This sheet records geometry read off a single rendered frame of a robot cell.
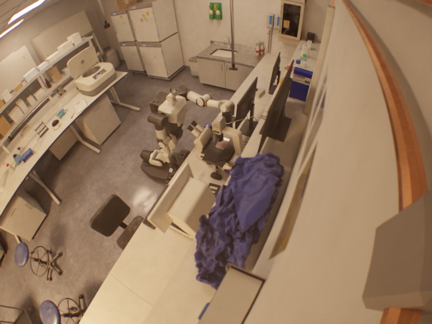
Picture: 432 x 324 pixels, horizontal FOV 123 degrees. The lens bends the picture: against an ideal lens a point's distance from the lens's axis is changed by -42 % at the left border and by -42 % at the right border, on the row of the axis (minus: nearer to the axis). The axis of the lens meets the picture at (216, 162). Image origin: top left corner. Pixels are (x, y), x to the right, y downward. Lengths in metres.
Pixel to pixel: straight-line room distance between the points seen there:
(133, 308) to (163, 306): 0.67
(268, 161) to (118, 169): 2.60
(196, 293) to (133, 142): 2.90
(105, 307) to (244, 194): 1.52
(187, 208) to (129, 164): 2.21
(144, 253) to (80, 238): 1.60
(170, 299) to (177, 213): 0.51
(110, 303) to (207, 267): 1.11
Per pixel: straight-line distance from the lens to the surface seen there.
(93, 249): 3.02
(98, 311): 2.01
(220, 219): 1.05
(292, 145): 1.53
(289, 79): 1.55
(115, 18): 5.16
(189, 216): 1.22
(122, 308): 1.88
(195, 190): 1.27
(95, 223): 1.92
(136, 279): 1.80
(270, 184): 1.07
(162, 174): 2.76
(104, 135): 3.84
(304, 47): 2.89
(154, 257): 1.76
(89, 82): 3.46
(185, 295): 1.15
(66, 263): 3.31
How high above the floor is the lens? 2.39
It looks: 55 degrees down
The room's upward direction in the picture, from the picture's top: 6 degrees counter-clockwise
